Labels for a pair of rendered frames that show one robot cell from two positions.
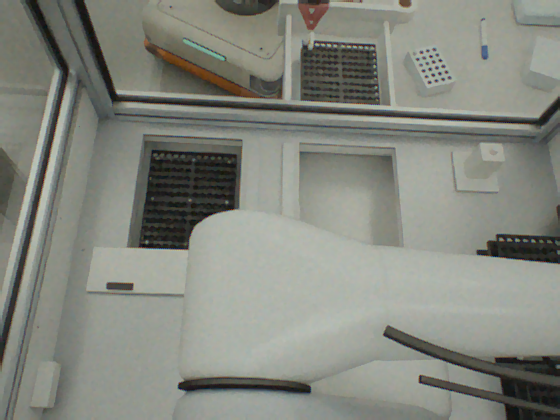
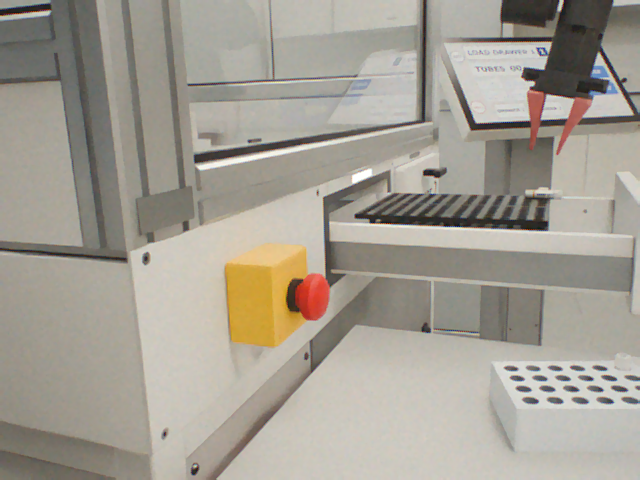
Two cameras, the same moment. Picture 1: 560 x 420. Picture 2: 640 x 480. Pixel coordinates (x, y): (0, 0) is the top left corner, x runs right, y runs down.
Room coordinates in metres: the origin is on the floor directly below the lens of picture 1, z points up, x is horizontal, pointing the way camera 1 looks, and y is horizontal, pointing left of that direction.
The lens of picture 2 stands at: (1.00, -0.81, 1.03)
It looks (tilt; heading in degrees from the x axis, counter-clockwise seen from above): 13 degrees down; 121
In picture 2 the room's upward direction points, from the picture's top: 2 degrees counter-clockwise
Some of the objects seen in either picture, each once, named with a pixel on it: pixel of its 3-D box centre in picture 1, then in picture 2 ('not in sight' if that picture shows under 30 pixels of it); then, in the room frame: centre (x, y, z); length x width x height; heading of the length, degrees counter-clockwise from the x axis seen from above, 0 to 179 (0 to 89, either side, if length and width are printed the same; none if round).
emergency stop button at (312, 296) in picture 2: not in sight; (308, 296); (0.75, -0.43, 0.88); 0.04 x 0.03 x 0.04; 98
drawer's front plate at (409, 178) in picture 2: not in sight; (419, 189); (0.61, 0.21, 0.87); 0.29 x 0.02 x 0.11; 98
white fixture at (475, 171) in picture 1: (484, 160); not in sight; (0.57, -0.38, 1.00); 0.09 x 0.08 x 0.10; 8
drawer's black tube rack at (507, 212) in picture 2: not in sight; (456, 228); (0.77, -0.09, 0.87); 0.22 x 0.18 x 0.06; 8
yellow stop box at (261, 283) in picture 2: not in sight; (273, 292); (0.72, -0.43, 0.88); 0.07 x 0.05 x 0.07; 98
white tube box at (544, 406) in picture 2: not in sight; (577, 403); (0.95, -0.33, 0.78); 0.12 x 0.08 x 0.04; 27
